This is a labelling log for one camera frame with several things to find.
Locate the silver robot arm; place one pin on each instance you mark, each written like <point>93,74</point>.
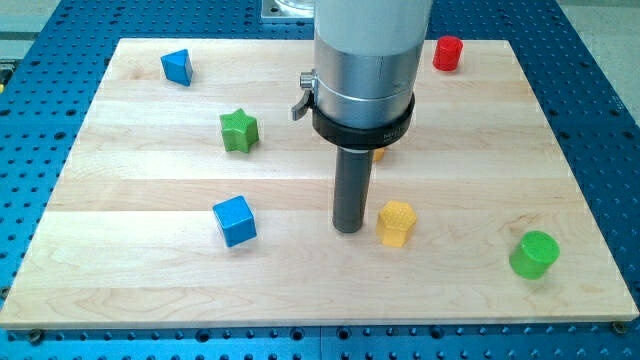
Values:
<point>366,57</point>

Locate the yellow hexagon block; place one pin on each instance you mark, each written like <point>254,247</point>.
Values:
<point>395,223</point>

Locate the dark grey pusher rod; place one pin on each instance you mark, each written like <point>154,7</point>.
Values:
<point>353,171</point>

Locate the small yellow block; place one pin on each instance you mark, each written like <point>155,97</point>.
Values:
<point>378,154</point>

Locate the green star block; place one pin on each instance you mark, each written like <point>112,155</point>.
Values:
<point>239,131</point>

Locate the blue cube block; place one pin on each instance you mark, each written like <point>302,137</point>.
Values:
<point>236,220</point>

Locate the wooden board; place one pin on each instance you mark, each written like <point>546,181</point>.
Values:
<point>129,238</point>

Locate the silver mounting plate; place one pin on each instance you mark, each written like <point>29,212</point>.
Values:
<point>287,10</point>

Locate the blue triangle block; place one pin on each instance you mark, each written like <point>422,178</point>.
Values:
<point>177,67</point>

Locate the red cylinder block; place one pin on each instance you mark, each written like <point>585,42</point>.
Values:
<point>447,53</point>

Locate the green cylinder block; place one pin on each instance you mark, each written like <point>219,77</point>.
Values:
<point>536,252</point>

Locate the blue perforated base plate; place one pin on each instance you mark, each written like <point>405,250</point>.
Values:
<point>51,90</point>

